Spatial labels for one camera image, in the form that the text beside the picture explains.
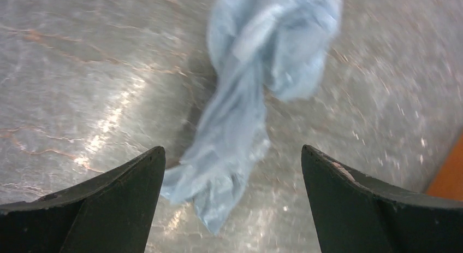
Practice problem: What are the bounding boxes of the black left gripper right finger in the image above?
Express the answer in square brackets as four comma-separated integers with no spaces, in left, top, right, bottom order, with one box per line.
[301,145,462,252]

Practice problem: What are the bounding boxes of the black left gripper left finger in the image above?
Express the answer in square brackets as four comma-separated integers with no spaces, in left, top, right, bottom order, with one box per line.
[1,146,166,252]

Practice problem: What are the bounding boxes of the light blue plastic trash bag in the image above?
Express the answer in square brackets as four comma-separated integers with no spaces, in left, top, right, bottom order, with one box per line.
[161,0,343,234]

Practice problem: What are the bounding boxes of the orange compartment tray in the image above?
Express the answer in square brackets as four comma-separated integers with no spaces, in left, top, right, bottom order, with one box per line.
[426,134,462,201]

